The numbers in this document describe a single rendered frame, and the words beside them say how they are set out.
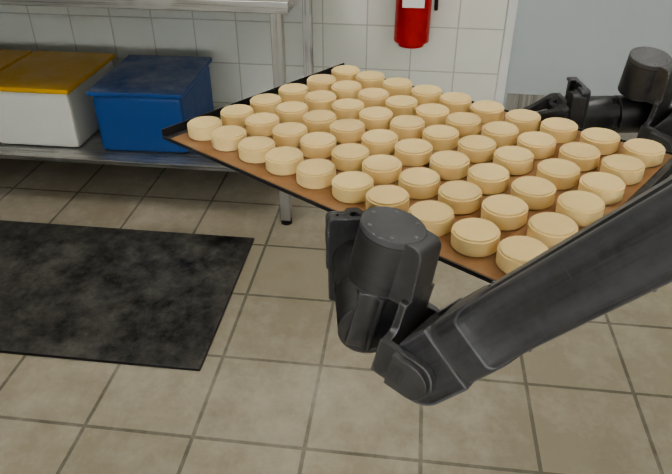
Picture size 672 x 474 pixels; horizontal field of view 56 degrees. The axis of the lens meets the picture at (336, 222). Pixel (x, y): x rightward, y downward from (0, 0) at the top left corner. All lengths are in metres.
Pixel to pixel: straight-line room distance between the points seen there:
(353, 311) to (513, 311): 0.14
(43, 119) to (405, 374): 2.45
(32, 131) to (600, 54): 2.44
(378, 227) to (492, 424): 1.37
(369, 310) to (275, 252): 1.87
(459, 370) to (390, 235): 0.12
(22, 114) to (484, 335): 2.55
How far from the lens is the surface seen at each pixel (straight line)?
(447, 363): 0.53
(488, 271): 0.65
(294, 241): 2.47
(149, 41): 3.25
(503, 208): 0.72
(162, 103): 2.60
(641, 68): 1.01
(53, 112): 2.82
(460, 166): 0.81
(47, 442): 1.93
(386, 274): 0.53
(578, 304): 0.47
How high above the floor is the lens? 1.39
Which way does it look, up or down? 33 degrees down
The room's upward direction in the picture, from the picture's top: straight up
